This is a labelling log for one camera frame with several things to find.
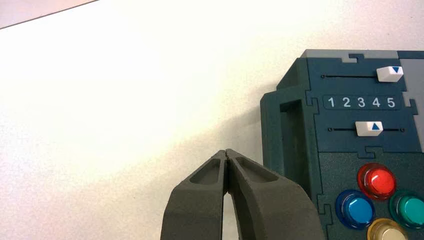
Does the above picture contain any red round push button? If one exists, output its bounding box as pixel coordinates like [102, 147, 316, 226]
[357, 162, 397, 202]

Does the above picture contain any white slider upward blue triangle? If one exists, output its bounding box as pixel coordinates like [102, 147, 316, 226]
[355, 121, 384, 137]

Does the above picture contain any white slider downward blue triangle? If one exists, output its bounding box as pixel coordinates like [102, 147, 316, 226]
[376, 65, 404, 83]

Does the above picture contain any green round push button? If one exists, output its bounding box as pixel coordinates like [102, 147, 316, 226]
[389, 190, 424, 230]

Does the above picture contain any yellow round push button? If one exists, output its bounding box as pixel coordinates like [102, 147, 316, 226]
[366, 218, 409, 240]

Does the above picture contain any teal and grey task box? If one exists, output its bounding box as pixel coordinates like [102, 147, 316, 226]
[259, 48, 424, 240]

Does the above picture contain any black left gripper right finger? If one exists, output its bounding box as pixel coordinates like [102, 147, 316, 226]
[226, 148, 327, 240]

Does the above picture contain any blue round push button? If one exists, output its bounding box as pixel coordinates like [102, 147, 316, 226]
[335, 189, 376, 230]

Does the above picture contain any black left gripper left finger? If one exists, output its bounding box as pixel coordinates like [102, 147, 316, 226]
[160, 149, 229, 240]

